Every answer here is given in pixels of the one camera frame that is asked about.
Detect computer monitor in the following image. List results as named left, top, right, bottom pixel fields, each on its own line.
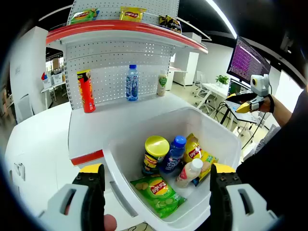
left=226, top=35, right=272, bottom=85

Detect white bottle green label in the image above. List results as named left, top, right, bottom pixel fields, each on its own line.
left=156, top=69, right=168, bottom=97

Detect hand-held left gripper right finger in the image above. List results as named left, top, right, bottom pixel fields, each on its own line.
left=209, top=163, right=280, bottom=231

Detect curved ceiling light strip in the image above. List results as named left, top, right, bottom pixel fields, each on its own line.
left=205, top=0, right=238, bottom=39

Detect blue drink bottle blue cap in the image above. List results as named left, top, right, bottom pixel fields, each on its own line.
left=158, top=135, right=187, bottom=174

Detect white pegboard panel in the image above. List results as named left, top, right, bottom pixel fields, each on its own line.
left=64, top=0, right=180, bottom=111

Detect person's left hand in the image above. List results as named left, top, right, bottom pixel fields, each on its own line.
left=103, top=213, right=118, bottom=231

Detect white plastic chair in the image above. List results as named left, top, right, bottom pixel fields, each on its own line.
left=16, top=93, right=34, bottom=118

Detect potted plant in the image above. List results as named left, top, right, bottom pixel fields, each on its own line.
left=215, top=74, right=231, bottom=87

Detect green chips bag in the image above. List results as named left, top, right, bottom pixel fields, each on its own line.
left=129, top=175, right=187, bottom=219
left=69, top=8, right=101, bottom=26

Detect white square pillar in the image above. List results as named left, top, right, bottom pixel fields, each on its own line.
left=9, top=26, right=49, bottom=123

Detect black chips can yellow lid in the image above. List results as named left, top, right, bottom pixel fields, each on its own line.
left=141, top=135, right=170, bottom=176

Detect small white charger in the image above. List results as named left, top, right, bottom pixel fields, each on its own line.
left=13, top=162, right=26, bottom=181

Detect black and yellow chips bag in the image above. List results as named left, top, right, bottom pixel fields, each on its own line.
left=158, top=14, right=183, bottom=34

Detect black wrist strap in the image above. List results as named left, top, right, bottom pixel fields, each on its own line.
left=268, top=94, right=276, bottom=114

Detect white plastic shopping basket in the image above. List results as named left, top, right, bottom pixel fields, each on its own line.
left=103, top=107, right=243, bottom=231

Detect white office desk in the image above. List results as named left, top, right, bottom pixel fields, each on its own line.
left=196, top=83, right=231, bottom=114

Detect beige drink bottle white cap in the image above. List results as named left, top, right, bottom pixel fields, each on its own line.
left=175, top=158, right=204, bottom=189

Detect white tall cabinet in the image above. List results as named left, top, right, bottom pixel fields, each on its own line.
left=173, top=51, right=200, bottom=87

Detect white storage bin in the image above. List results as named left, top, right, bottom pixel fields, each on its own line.
left=42, top=76, right=54, bottom=89
left=52, top=73, right=64, bottom=85

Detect red chips can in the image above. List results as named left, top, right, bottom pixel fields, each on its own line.
left=76, top=69, right=96, bottom=114

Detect white office chair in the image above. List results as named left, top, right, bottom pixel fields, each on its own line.
left=192, top=70, right=208, bottom=98

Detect person's black shirt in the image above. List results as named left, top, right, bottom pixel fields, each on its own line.
left=235, top=89, right=308, bottom=231

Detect white snack and drink counter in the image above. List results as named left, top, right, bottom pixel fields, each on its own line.
left=45, top=0, right=209, bottom=167

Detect person's right hand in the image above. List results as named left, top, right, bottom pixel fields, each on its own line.
left=257, top=96, right=272, bottom=113

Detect person's grey trousers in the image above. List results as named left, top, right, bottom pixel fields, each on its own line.
left=250, top=125, right=281, bottom=159

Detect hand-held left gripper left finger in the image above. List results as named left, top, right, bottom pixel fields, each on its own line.
left=38, top=163, right=106, bottom=231

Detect laptop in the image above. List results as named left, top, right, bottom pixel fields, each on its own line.
left=225, top=78, right=258, bottom=124

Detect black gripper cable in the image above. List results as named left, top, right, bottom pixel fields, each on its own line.
left=240, top=112, right=268, bottom=151

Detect white side desk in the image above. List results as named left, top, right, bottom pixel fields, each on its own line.
left=40, top=81, right=67, bottom=110

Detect clear blue water bottle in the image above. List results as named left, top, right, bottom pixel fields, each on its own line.
left=126, top=64, right=140, bottom=102

